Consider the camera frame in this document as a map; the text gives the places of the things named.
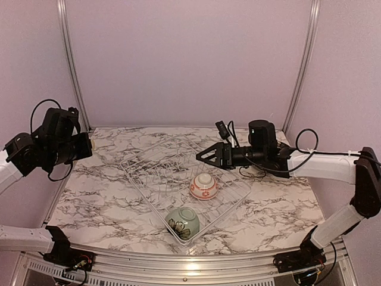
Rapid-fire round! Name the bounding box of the white bowl with red pattern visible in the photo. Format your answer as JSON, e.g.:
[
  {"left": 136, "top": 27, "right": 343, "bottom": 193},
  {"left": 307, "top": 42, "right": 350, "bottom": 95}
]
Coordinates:
[{"left": 189, "top": 173, "right": 219, "bottom": 200}]

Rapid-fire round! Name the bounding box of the aluminium frame post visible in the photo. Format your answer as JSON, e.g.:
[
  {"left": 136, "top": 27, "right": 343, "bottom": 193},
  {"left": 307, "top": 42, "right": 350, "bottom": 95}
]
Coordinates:
[
  {"left": 282, "top": 0, "right": 321, "bottom": 134},
  {"left": 57, "top": 0, "right": 92, "bottom": 131}
]

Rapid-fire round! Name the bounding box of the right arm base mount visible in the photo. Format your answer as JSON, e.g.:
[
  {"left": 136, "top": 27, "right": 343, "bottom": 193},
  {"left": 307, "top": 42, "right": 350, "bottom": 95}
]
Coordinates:
[{"left": 273, "top": 226, "right": 326, "bottom": 273}]

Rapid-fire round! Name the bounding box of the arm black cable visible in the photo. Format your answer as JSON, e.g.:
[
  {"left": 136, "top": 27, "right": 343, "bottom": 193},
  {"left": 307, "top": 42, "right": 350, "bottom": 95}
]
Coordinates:
[
  {"left": 227, "top": 120, "right": 363, "bottom": 178},
  {"left": 30, "top": 99, "right": 74, "bottom": 182}
]

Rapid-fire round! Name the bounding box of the left aluminium frame post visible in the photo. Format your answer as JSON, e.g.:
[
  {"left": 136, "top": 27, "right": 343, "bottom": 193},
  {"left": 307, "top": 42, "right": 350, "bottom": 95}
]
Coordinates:
[{"left": 57, "top": 0, "right": 92, "bottom": 131}]

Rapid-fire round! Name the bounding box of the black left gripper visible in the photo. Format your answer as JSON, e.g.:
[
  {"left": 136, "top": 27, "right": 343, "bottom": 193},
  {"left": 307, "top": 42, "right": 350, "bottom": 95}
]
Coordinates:
[{"left": 45, "top": 132, "right": 92, "bottom": 167}]

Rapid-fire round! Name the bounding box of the right aluminium frame post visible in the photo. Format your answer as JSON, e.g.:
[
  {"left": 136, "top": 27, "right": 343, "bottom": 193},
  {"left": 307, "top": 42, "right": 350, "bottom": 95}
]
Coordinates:
[{"left": 282, "top": 0, "right": 321, "bottom": 134}]

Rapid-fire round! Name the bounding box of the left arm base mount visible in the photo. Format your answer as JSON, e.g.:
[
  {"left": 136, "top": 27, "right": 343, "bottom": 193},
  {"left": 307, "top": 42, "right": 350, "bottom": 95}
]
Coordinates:
[{"left": 43, "top": 226, "right": 95, "bottom": 272}]

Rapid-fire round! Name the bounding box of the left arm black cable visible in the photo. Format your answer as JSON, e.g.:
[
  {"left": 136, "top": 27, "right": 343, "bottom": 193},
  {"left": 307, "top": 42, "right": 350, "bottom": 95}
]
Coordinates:
[{"left": 30, "top": 99, "right": 74, "bottom": 182}]

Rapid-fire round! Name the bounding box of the white wire dish rack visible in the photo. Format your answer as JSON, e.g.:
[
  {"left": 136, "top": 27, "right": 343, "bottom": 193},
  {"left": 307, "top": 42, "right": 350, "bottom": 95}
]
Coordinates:
[{"left": 120, "top": 135, "right": 251, "bottom": 246}]

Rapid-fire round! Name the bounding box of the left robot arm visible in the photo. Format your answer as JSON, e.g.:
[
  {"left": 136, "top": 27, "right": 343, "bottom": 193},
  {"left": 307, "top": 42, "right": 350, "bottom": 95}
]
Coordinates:
[{"left": 1, "top": 107, "right": 92, "bottom": 265}]

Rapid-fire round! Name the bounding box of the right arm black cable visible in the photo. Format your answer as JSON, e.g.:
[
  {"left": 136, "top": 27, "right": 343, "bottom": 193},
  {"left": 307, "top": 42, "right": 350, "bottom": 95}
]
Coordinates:
[{"left": 227, "top": 120, "right": 363, "bottom": 178}]

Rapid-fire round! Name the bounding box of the green bowl with flower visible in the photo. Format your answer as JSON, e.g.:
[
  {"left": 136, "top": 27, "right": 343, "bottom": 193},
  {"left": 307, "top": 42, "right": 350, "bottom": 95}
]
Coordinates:
[{"left": 165, "top": 207, "right": 200, "bottom": 241}]

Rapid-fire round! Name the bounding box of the front aluminium rail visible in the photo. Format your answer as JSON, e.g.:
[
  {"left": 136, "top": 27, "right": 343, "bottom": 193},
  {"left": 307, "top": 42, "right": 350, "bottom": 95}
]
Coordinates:
[{"left": 11, "top": 240, "right": 357, "bottom": 285}]

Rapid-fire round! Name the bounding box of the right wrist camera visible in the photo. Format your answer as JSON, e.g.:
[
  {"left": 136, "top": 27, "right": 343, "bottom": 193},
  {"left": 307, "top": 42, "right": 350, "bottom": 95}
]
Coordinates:
[{"left": 215, "top": 120, "right": 230, "bottom": 140}]

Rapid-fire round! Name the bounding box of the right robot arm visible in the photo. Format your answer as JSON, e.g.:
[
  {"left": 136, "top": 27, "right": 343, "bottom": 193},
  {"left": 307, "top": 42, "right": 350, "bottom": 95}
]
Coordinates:
[{"left": 196, "top": 120, "right": 380, "bottom": 267}]

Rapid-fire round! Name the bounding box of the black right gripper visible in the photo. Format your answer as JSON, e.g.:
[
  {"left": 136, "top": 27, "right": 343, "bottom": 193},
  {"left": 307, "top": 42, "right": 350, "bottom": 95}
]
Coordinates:
[{"left": 196, "top": 141, "right": 266, "bottom": 170}]

